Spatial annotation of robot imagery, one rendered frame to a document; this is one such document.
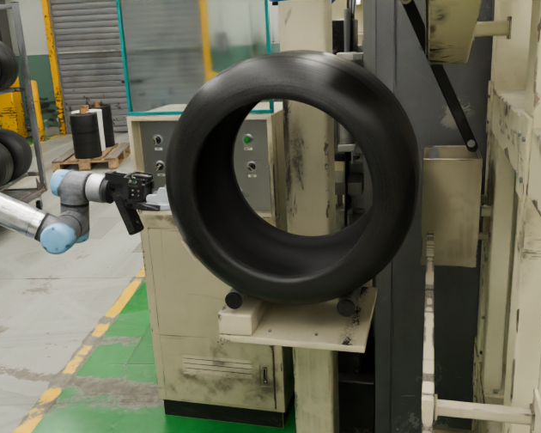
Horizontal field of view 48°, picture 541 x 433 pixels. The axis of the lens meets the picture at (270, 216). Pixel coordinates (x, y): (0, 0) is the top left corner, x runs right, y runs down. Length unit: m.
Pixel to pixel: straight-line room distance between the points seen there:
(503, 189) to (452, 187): 0.13
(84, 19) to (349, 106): 10.14
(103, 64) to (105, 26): 0.63
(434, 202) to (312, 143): 0.38
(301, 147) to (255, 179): 0.51
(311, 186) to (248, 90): 0.52
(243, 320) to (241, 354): 0.92
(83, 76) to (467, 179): 10.06
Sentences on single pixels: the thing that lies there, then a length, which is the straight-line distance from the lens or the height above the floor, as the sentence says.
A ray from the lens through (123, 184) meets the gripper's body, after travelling 1.60.
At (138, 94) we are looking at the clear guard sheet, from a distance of 2.31.
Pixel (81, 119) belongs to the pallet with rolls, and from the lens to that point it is 7.98.
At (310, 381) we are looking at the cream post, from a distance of 2.02.
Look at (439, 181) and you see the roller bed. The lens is 1.66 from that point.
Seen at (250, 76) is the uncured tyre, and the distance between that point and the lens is 1.34.
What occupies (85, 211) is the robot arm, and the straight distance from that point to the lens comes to 1.70.
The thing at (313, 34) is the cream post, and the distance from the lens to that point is 1.71.
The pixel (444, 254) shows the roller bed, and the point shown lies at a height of 0.94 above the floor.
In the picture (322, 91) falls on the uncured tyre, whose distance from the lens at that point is 1.30.
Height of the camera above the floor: 1.53
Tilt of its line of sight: 17 degrees down
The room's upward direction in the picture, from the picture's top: 3 degrees counter-clockwise
